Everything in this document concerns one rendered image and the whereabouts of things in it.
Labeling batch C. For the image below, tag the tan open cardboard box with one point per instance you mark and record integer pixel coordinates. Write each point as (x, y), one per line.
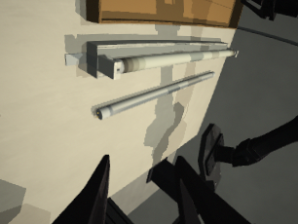
(213, 12)

